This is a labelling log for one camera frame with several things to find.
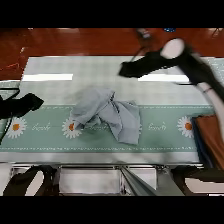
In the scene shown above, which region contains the silver frame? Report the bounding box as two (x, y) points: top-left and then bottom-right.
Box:
(0, 161), (224, 197)

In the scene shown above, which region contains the brown garment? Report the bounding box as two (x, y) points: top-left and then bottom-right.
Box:
(194, 114), (224, 171)

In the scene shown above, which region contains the grey shirt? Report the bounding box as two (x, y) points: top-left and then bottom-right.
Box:
(69, 86), (142, 146)

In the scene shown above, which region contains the dark blue garment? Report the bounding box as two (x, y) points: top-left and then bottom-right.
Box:
(190, 116), (214, 169)

